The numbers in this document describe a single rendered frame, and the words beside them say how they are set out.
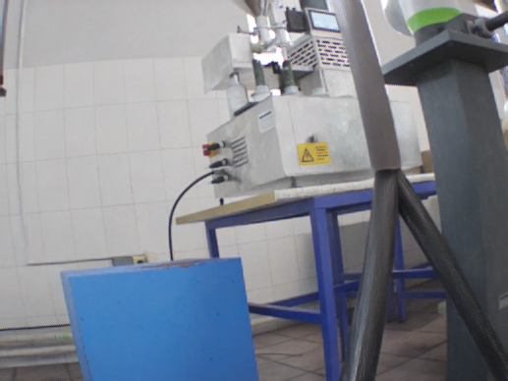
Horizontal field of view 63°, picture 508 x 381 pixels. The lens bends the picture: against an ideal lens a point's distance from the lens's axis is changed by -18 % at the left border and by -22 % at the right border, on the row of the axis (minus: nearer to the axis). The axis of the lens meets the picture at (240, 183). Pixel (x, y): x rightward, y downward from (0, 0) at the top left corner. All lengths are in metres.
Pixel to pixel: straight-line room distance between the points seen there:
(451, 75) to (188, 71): 2.49
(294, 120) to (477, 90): 0.69
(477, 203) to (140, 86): 2.51
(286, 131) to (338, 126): 0.19
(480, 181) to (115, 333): 0.97
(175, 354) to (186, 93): 2.07
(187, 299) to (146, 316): 0.13
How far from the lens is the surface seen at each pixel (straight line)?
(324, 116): 1.45
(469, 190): 0.83
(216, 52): 1.78
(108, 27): 3.17
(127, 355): 1.31
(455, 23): 0.86
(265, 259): 3.14
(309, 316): 1.29
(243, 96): 1.66
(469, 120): 0.83
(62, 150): 2.85
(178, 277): 1.33
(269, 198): 1.17
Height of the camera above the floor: 0.66
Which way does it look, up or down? 6 degrees up
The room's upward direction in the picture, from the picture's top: 8 degrees counter-clockwise
